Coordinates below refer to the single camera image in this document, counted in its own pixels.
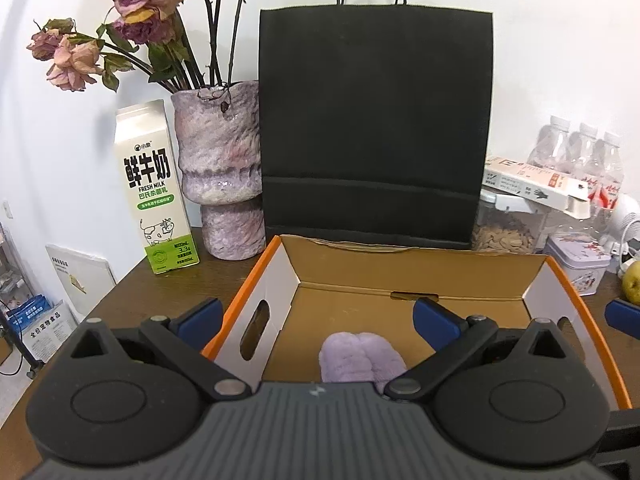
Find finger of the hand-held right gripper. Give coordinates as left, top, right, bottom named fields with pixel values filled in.
left=604, top=297, right=640, bottom=335

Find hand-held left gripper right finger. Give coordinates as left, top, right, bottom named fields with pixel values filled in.
left=382, top=296, right=571, bottom=403

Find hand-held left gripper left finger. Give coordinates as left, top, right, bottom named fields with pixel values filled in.
left=70, top=297, right=253, bottom=403

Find lilac fluffy plush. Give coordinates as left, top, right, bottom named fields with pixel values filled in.
left=319, top=331, right=408, bottom=393

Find orange cardboard box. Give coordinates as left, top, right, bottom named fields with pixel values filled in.
left=202, top=234, right=633, bottom=411

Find green pear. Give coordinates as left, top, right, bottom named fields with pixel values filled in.
left=621, top=260, right=640, bottom=306

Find white patterned tin box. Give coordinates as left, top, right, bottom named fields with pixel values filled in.
left=542, top=234, right=612, bottom=297

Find white round device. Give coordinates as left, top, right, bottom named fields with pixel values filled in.
left=607, top=195, right=640, bottom=256

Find clear container with seeds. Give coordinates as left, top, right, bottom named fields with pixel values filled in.
left=472, top=190, right=551, bottom=255

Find white green milk carton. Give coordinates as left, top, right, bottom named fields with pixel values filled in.
left=115, top=99, right=201, bottom=276

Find purple mottled ceramic vase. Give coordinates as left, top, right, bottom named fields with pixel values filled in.
left=171, top=80, right=266, bottom=261

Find blue white packets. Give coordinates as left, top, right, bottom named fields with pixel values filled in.
left=7, top=297, right=78, bottom=361

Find long white carton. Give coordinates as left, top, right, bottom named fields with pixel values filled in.
left=482, top=156, right=592, bottom=220

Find black paper bag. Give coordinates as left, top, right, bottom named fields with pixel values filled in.
left=258, top=0, right=496, bottom=251

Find dried pink roses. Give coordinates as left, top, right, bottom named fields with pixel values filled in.
left=26, top=0, right=266, bottom=111

